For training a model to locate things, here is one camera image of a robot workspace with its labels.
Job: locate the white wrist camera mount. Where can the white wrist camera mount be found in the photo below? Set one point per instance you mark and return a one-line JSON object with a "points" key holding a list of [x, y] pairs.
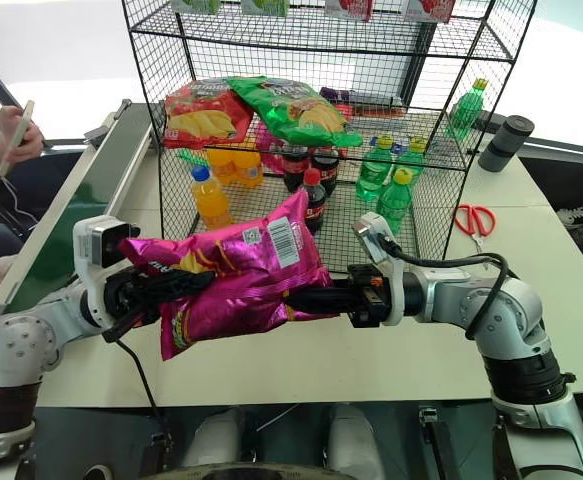
{"points": [[91, 245], [381, 250]]}

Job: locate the cola bottle red cap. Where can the cola bottle red cap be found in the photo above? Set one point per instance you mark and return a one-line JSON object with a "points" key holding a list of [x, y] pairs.
{"points": [[327, 172], [316, 200], [295, 170]]}

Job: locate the white smartphone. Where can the white smartphone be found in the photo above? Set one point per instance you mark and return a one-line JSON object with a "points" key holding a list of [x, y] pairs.
{"points": [[17, 132]]}

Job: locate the pink chips bag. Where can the pink chips bag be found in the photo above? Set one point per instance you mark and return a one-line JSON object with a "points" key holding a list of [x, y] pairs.
{"points": [[251, 280]]}

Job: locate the green chips bag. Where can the green chips bag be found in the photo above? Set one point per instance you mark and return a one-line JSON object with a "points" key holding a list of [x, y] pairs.
{"points": [[296, 112]]}

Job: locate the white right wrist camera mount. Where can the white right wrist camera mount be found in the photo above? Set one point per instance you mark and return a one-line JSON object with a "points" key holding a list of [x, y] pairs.
{"points": [[381, 250]]}

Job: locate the person's hand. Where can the person's hand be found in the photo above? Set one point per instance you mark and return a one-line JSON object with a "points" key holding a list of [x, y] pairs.
{"points": [[18, 135]]}

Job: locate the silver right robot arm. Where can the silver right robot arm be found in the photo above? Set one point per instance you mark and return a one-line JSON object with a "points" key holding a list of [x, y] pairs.
{"points": [[511, 320]]}

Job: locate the green soda bottle yellow cap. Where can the green soda bottle yellow cap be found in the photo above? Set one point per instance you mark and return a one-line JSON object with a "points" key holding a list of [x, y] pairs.
{"points": [[373, 172], [412, 157], [466, 112], [395, 205]]}

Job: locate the black and white shoe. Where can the black and white shoe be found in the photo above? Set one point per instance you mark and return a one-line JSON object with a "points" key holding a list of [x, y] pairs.
{"points": [[578, 217]]}

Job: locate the pink snack packet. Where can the pink snack packet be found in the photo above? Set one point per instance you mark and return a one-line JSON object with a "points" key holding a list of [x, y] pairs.
{"points": [[272, 155]]}

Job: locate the small red box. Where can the small red box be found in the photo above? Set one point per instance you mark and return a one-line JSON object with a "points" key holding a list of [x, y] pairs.
{"points": [[345, 110]]}

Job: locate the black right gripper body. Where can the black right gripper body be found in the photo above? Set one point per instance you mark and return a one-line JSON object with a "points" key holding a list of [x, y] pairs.
{"points": [[366, 295]]}

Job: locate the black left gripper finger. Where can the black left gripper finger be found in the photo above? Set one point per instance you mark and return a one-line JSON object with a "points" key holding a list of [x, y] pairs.
{"points": [[181, 281], [146, 311]]}

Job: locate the green carton box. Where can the green carton box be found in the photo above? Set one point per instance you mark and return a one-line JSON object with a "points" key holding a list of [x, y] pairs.
{"points": [[266, 6], [196, 4]]}

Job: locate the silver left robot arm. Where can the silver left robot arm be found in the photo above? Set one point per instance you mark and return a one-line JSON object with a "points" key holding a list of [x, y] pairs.
{"points": [[26, 340]]}

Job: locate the white rounded robot foot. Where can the white rounded robot foot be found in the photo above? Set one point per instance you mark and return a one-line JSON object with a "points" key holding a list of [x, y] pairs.
{"points": [[353, 445], [216, 445]]}

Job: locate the orange juice bottle blue cap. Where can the orange juice bottle blue cap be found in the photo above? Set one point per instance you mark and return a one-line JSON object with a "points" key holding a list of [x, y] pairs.
{"points": [[212, 200]]}

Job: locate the red carton box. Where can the red carton box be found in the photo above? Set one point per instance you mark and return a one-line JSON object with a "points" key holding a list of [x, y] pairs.
{"points": [[430, 9], [350, 7]]}

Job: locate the red chips bag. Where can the red chips bag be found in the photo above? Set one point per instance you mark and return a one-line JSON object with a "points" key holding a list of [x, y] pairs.
{"points": [[203, 117]]}

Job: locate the green conveyor belt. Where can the green conveyor belt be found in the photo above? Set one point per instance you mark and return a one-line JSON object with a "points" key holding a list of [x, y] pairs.
{"points": [[71, 215]]}

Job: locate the grey cylindrical tumbler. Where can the grey cylindrical tumbler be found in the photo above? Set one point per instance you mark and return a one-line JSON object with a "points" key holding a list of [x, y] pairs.
{"points": [[506, 142]]}

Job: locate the purple snack packet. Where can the purple snack packet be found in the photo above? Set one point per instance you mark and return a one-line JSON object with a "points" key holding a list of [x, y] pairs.
{"points": [[333, 95]]}

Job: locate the grey snack packet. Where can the grey snack packet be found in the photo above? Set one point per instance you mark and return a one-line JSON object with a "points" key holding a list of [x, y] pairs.
{"points": [[376, 99]]}

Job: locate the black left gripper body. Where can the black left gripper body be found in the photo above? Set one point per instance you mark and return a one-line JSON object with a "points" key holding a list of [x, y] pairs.
{"points": [[121, 300]]}

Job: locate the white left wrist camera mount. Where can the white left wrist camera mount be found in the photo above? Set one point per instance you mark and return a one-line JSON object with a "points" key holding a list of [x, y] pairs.
{"points": [[91, 245]]}

